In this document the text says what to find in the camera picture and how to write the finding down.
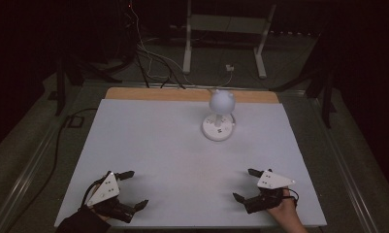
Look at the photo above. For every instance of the white round-headed table lamp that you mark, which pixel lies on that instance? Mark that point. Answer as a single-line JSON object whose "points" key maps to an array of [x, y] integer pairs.
{"points": [[219, 124]]}

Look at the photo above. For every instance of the person's left hand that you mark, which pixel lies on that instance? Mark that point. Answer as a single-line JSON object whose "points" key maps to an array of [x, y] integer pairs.
{"points": [[100, 216]]}

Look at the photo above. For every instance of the black tripod stand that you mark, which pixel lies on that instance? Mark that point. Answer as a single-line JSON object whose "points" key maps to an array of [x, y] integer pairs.
{"points": [[61, 84], [326, 93]]}

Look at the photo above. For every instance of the aluminium frame rail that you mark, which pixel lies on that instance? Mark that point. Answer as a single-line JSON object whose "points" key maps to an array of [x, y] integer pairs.
{"points": [[20, 181], [340, 168]]}

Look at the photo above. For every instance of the person's right hand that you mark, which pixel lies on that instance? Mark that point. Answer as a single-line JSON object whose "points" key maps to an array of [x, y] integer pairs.
{"points": [[287, 210]]}

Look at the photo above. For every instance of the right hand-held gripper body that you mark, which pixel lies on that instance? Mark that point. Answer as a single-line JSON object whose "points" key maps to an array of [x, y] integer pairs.
{"points": [[271, 181]]}

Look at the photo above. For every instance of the white table cover sheet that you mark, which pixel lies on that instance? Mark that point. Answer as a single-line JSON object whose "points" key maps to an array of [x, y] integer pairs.
{"points": [[169, 168]]}

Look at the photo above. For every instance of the white plug adapter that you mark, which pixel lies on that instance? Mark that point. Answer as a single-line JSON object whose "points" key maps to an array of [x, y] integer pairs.
{"points": [[229, 68]]}

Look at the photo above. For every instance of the black square floor frame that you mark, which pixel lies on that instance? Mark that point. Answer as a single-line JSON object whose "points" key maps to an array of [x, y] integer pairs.
{"points": [[75, 121]]}

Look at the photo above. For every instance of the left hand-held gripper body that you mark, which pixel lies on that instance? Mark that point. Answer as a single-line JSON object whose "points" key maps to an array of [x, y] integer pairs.
{"points": [[105, 191]]}

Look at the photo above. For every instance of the white metal stand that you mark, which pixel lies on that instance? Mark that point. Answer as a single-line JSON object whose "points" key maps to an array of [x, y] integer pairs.
{"points": [[226, 24]]}

